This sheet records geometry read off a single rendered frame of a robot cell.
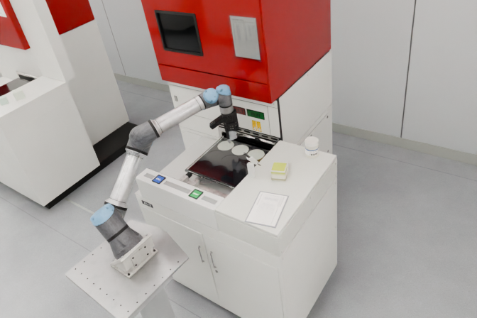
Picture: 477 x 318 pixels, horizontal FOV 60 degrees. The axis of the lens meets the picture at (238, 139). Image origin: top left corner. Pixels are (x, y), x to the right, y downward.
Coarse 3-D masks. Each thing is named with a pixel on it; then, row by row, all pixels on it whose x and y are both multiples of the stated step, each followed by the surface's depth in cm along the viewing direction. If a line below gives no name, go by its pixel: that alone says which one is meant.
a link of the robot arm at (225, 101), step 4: (224, 84) 221; (216, 88) 219; (220, 88) 219; (224, 88) 218; (228, 88) 219; (220, 92) 218; (224, 92) 218; (228, 92) 219; (220, 96) 219; (224, 96) 219; (228, 96) 220; (220, 100) 219; (224, 100) 220; (228, 100) 221; (220, 104) 223; (224, 104) 222; (228, 104) 222
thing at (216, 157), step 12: (216, 144) 252; (240, 144) 248; (204, 156) 243; (216, 156) 242; (228, 156) 240; (240, 156) 239; (264, 156) 236; (192, 168) 235; (204, 168) 234; (216, 168) 233; (228, 168) 231; (240, 168) 230; (228, 180) 223; (240, 180) 221
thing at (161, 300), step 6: (162, 294) 210; (156, 300) 207; (162, 300) 210; (168, 300) 219; (150, 306) 207; (156, 306) 208; (162, 306) 212; (168, 306) 218; (144, 312) 210; (150, 312) 209; (156, 312) 211; (162, 312) 213; (168, 312) 218
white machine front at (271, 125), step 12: (168, 84) 268; (180, 84) 260; (180, 96) 267; (192, 96) 260; (216, 108) 253; (252, 108) 235; (264, 108) 230; (276, 108) 225; (192, 120) 273; (204, 120) 266; (240, 120) 246; (264, 120) 235; (276, 120) 229; (192, 132) 281; (204, 132) 273; (216, 132) 265; (264, 132) 240; (276, 132) 234
